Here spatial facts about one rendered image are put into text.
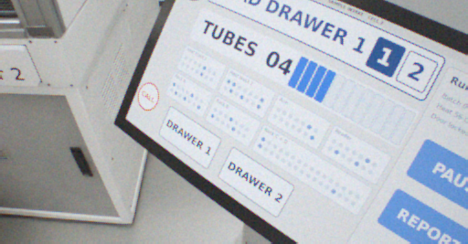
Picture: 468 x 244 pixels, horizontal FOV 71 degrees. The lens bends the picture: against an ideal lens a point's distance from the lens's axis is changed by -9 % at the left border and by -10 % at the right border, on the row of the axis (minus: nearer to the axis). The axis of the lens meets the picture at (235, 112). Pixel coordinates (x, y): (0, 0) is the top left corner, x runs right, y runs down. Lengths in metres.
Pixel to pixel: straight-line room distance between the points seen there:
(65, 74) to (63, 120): 0.19
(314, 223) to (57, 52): 0.66
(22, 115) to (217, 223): 0.87
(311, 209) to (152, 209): 1.21
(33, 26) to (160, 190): 1.01
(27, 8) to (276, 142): 0.59
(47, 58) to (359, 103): 0.69
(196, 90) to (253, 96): 0.08
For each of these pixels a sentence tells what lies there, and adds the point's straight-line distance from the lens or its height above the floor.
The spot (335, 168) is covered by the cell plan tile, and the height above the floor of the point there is 1.05.
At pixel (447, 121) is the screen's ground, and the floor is 1.13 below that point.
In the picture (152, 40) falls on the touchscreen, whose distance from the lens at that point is 0.53.
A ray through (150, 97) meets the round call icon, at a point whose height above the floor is 1.02.
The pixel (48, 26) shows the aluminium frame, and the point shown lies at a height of 0.98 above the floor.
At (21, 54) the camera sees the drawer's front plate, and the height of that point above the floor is 0.92.
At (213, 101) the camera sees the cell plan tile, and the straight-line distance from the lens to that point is 0.46.
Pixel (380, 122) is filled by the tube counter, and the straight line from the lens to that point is 0.40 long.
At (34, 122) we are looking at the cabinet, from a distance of 1.11.
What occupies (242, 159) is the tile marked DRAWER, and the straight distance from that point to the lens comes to 0.44.
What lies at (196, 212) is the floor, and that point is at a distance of 1.55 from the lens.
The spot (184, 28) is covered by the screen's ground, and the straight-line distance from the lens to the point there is 0.50.
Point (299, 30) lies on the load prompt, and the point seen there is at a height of 1.15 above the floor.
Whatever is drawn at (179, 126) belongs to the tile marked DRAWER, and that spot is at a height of 1.01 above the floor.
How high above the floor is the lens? 1.37
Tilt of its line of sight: 46 degrees down
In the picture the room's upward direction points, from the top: 3 degrees clockwise
